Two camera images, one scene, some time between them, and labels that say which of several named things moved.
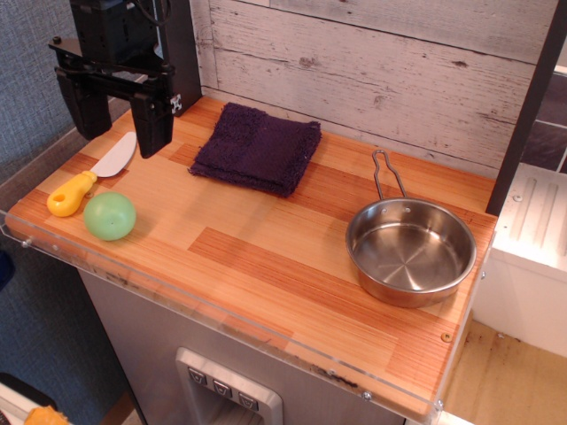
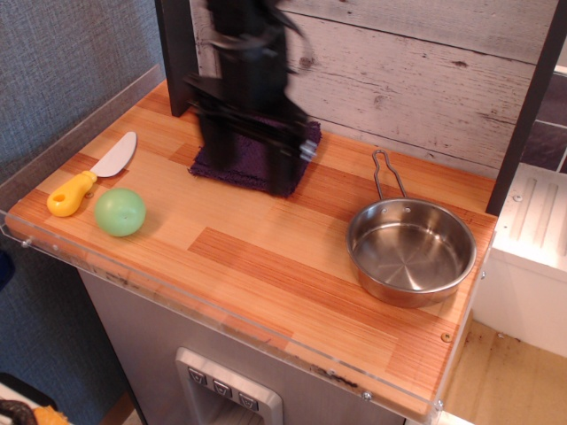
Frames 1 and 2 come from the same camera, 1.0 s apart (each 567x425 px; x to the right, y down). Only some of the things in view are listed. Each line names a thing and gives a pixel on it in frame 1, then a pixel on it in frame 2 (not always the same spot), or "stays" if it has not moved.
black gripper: x=119 y=45 → x=249 y=91
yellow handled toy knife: x=67 y=200 stays
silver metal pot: x=408 y=252 stays
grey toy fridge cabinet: x=184 y=370 stays
